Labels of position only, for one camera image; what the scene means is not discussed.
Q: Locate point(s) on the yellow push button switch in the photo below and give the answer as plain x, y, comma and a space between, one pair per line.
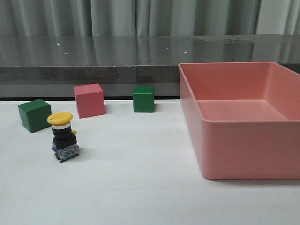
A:
64, 142

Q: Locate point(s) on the grey stone counter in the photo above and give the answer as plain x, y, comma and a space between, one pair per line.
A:
49, 67

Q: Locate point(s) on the large pink cube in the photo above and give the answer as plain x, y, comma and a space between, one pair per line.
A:
89, 100

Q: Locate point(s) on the green cube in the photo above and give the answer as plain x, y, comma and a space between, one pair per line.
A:
34, 115
143, 99

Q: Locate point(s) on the right green cube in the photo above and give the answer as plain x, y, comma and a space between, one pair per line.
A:
143, 99

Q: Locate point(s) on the pink plastic bin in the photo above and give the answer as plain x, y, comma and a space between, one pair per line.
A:
243, 119

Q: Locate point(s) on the grey-green curtain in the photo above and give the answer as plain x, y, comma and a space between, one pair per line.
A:
148, 17

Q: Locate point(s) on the left green cube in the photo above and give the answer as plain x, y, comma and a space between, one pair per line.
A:
34, 115

